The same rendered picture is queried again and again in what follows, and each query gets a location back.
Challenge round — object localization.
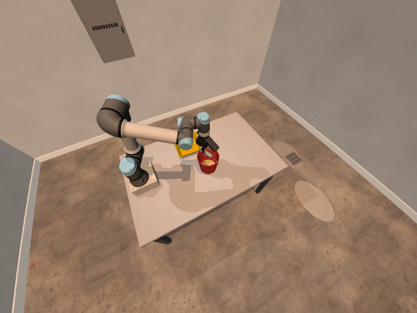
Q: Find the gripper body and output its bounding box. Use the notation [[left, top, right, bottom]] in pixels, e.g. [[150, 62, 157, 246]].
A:
[[195, 131, 209, 148]]

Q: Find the red pail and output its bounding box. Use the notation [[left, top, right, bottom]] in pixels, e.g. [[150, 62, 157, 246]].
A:
[[197, 148, 219, 174]]

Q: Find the yellow rectangular tray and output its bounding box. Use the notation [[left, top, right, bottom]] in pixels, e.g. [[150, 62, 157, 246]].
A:
[[175, 131, 201, 157]]

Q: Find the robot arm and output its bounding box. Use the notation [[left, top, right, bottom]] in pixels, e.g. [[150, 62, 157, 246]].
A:
[[96, 95, 210, 187]]

